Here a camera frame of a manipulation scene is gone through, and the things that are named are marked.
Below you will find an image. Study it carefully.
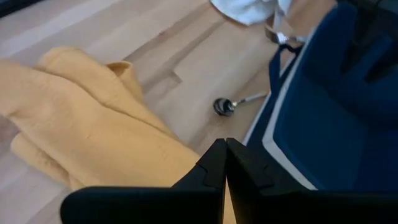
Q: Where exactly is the navy fabric storage bin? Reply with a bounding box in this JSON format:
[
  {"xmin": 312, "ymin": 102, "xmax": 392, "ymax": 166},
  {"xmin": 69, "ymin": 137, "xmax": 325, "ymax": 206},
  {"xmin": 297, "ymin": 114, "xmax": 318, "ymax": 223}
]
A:
[{"xmin": 242, "ymin": 0, "xmax": 398, "ymax": 192}]

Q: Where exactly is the plain white towel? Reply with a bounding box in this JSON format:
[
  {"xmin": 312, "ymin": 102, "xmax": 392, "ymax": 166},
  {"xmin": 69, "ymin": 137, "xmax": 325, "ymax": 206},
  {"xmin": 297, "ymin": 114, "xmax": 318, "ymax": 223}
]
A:
[{"xmin": 210, "ymin": 0, "xmax": 295, "ymax": 26}]

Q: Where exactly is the mustard yellow towel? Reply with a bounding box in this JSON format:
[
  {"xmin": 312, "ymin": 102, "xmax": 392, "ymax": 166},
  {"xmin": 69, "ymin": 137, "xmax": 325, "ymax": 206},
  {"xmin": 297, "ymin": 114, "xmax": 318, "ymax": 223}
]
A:
[{"xmin": 0, "ymin": 46, "xmax": 237, "ymax": 224}]

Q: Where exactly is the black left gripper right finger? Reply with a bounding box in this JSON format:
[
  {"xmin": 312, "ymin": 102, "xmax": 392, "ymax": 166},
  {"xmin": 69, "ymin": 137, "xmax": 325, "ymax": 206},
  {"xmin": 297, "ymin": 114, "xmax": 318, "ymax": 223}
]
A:
[{"xmin": 226, "ymin": 138, "xmax": 398, "ymax": 224}]

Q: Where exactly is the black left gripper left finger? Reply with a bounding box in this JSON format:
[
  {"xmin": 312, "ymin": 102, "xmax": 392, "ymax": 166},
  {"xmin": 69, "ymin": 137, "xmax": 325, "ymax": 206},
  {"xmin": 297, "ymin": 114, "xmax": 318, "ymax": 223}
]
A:
[{"xmin": 60, "ymin": 139, "xmax": 227, "ymax": 224}]

